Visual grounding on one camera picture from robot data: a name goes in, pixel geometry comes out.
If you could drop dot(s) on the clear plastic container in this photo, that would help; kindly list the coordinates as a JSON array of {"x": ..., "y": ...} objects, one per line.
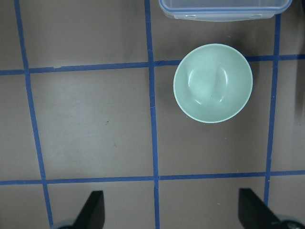
[{"x": 222, "y": 10}]

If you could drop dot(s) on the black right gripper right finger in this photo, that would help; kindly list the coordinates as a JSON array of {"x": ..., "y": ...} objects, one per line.
[{"x": 253, "y": 213}]

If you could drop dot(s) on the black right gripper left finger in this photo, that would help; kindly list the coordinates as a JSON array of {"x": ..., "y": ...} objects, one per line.
[{"x": 92, "y": 215}]

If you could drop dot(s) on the green bowl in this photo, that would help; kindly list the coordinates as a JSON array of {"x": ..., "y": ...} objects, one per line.
[{"x": 213, "y": 83}]

